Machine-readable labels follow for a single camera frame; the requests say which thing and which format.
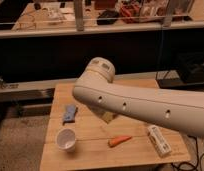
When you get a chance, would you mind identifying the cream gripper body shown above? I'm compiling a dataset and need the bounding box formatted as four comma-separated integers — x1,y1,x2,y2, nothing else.
94,108,116,123

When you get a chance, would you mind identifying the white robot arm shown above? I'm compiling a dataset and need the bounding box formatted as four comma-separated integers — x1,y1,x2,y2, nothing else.
72,57,204,139

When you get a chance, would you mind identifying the orange carrot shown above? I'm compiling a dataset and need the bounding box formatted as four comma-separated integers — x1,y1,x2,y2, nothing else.
108,136,131,147

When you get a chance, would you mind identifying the blue cloth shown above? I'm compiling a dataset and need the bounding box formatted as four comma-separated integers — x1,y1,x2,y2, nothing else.
63,104,78,123

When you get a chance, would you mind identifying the white rectangular carton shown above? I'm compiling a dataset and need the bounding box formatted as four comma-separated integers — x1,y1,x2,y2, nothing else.
147,125,172,157

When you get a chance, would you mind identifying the black cap on shelf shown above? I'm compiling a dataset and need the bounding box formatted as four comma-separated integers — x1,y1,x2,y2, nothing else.
97,10,119,25

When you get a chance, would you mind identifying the red object on shelf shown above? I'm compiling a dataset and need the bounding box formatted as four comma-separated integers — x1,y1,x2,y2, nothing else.
120,4,140,23

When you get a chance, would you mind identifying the black cable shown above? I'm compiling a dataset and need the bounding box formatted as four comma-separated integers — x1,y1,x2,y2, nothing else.
170,134,204,171

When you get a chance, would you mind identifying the grey vertical post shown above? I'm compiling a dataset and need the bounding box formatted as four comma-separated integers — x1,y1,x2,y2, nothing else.
73,0,84,31

